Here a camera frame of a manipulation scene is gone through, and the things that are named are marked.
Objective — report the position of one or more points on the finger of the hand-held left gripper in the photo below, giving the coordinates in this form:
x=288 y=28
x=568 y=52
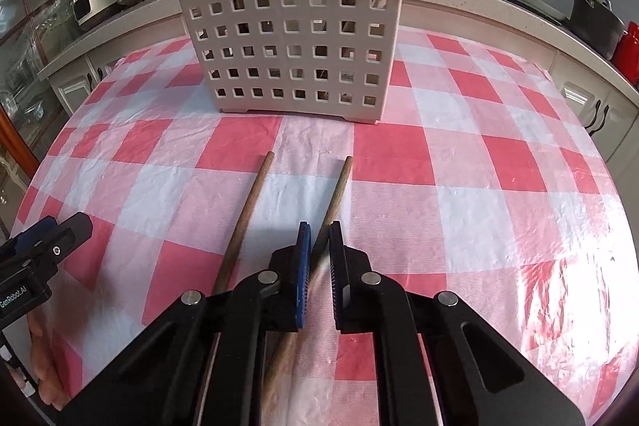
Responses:
x=30 y=234
x=65 y=239

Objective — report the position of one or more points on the red checkered tablecloth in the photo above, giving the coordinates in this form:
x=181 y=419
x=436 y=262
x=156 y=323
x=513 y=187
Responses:
x=474 y=206

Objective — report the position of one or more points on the red wooden glass cabinet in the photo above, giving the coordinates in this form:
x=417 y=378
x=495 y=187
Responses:
x=30 y=106

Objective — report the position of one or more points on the person's left hand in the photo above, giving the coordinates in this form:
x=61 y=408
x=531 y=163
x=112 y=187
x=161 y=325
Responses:
x=47 y=366

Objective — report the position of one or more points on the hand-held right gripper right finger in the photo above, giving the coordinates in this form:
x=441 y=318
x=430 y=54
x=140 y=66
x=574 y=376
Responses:
x=337 y=286

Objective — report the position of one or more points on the red kettle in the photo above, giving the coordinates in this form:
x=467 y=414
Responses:
x=628 y=54

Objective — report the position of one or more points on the brown wooden chopstick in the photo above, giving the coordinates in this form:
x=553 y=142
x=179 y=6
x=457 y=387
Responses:
x=247 y=216
x=334 y=201

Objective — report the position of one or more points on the black cast iron pot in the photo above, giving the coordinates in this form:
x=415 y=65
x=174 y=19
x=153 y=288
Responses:
x=594 y=24

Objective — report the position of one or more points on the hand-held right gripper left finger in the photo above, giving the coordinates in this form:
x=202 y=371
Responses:
x=302 y=276

